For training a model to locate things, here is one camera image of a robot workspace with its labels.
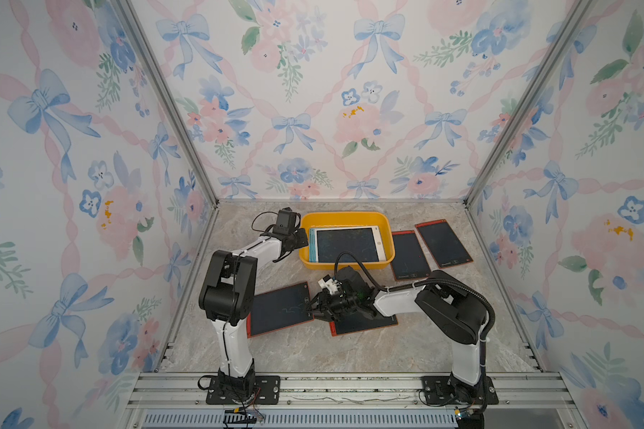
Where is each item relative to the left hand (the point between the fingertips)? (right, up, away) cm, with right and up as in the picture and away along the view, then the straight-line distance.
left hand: (305, 235), depth 101 cm
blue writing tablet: (+23, -2, +5) cm, 24 cm away
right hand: (-1, -23, -15) cm, 28 cm away
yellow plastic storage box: (+17, +7, +9) cm, 20 cm away
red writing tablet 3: (-8, -24, -12) cm, 28 cm away
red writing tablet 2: (+18, -28, -13) cm, 36 cm away
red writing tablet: (+40, -10, 0) cm, 41 cm away
